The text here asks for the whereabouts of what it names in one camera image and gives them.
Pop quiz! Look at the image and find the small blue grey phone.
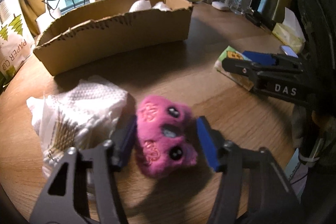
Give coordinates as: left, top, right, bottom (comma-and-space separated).
280, 45, 299, 59

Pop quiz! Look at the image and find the bubble wrap piece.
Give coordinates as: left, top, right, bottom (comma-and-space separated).
152, 1, 174, 12

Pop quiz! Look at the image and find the small white case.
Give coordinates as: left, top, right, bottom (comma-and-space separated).
211, 1, 231, 12

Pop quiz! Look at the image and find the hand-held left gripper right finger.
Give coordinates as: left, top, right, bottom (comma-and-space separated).
196, 116, 301, 224

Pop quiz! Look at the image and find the pink plush toy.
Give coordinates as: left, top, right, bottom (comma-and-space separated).
135, 94, 199, 177

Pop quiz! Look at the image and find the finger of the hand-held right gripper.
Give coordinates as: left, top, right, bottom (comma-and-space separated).
243, 50, 303, 67
222, 57, 263, 81

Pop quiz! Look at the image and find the small black device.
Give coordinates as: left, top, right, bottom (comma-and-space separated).
245, 10, 266, 27

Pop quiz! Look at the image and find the white paper napkin pack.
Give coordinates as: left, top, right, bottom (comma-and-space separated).
26, 75, 130, 178

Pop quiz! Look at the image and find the white cloth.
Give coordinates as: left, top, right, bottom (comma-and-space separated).
129, 0, 152, 13

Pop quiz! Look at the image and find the yellow tissue box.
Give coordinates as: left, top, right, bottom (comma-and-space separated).
272, 7, 306, 54

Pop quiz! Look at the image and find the cartoon print tissue pack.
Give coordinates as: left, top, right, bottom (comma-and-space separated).
214, 45, 263, 91

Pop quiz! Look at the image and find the cardboard box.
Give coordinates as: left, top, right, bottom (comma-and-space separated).
33, 0, 194, 76

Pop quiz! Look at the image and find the white paper cup package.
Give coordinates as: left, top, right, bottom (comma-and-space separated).
0, 0, 36, 84

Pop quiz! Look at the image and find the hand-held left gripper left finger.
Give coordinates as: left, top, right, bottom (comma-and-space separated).
29, 118, 137, 224

